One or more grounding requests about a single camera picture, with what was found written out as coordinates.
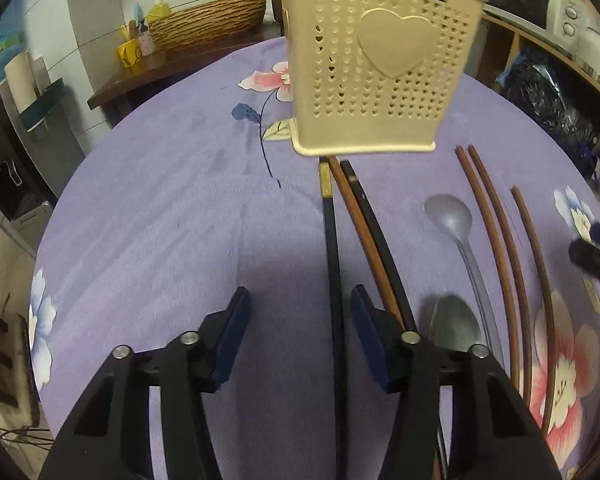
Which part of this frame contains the brown wooden chopstick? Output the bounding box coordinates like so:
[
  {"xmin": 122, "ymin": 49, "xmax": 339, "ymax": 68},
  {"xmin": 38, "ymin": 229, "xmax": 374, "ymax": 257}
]
[
  {"xmin": 468, "ymin": 145, "xmax": 532, "ymax": 405},
  {"xmin": 510, "ymin": 185, "xmax": 558, "ymax": 437},
  {"xmin": 327, "ymin": 156, "xmax": 405, "ymax": 328},
  {"xmin": 455, "ymin": 146, "xmax": 520, "ymax": 389}
]

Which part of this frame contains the metal spoon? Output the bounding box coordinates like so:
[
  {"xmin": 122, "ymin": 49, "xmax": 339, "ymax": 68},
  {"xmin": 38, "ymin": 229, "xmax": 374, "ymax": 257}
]
[{"xmin": 429, "ymin": 295, "xmax": 481, "ymax": 352}]

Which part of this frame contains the grey plastic spoon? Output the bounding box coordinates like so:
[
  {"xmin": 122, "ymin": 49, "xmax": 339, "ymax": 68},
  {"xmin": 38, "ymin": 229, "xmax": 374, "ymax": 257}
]
[{"xmin": 425, "ymin": 194, "xmax": 504, "ymax": 364}]

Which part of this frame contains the black chopstick gold band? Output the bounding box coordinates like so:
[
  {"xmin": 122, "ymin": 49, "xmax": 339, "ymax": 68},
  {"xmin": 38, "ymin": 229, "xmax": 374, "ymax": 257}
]
[{"xmin": 318, "ymin": 157, "xmax": 348, "ymax": 479}]

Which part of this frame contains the black plastic bag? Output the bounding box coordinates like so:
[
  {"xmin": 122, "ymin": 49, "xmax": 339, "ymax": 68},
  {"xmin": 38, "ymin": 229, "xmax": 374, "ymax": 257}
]
[{"xmin": 496, "ymin": 47, "xmax": 600, "ymax": 162}]

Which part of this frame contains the wooden shelf unit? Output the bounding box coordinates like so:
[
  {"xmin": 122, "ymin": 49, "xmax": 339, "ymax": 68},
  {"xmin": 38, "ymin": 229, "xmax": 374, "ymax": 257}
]
[{"xmin": 474, "ymin": 12, "xmax": 600, "ymax": 111}]

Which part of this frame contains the white microwave oven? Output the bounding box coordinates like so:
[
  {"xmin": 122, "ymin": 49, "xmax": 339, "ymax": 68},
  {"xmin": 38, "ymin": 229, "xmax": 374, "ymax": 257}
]
[{"xmin": 484, "ymin": 0, "xmax": 588, "ymax": 50}]

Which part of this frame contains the purple floral tablecloth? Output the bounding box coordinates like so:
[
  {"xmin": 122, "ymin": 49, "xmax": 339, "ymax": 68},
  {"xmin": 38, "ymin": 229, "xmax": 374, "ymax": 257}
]
[{"xmin": 32, "ymin": 39, "xmax": 600, "ymax": 479}]

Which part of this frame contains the cream perforated utensil holder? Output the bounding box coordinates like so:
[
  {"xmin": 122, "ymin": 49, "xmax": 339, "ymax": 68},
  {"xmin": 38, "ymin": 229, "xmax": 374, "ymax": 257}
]
[{"xmin": 282, "ymin": 0, "xmax": 486, "ymax": 156}]

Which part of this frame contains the water dispenser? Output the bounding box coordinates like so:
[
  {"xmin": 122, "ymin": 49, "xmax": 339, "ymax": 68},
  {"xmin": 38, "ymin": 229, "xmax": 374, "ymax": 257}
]
[{"xmin": 0, "ymin": 51, "xmax": 84, "ymax": 254}]

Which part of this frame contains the dark wooden side table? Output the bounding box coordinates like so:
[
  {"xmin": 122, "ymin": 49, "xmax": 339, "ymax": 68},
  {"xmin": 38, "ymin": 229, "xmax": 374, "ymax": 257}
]
[{"xmin": 87, "ymin": 23, "xmax": 284, "ymax": 127}]

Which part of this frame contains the yellow mug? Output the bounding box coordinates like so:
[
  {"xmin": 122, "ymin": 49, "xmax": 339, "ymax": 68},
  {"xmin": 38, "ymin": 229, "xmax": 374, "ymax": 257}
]
[{"xmin": 117, "ymin": 38, "xmax": 143, "ymax": 67}]

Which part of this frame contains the woven brown basin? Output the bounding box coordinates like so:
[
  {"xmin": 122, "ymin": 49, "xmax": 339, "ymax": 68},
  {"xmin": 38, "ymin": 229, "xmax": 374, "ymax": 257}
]
[{"xmin": 148, "ymin": 0, "xmax": 266, "ymax": 52}]

